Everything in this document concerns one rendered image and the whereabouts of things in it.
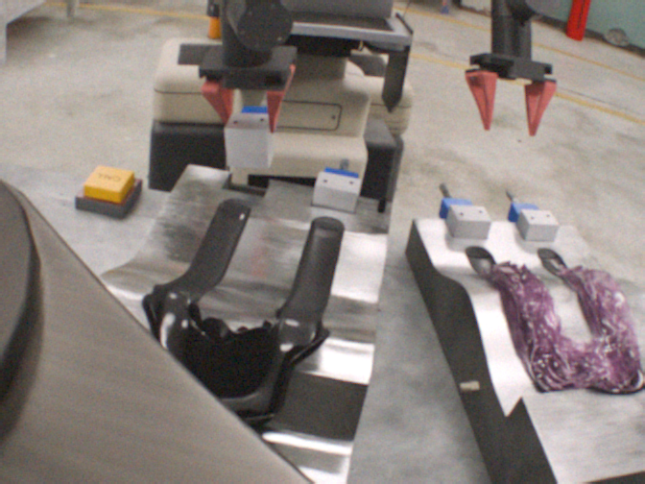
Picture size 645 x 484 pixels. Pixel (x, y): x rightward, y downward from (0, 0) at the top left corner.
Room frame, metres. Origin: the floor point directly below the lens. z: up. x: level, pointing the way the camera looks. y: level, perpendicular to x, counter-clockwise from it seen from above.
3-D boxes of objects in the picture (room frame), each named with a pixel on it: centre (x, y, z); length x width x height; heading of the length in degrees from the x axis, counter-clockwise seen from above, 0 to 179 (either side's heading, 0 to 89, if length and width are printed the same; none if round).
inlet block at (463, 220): (0.89, -0.17, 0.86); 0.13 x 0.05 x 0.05; 14
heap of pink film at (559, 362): (0.64, -0.29, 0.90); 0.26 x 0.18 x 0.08; 14
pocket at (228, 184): (0.81, 0.10, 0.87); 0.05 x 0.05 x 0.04; 87
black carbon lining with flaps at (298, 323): (0.59, 0.06, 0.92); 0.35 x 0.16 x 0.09; 177
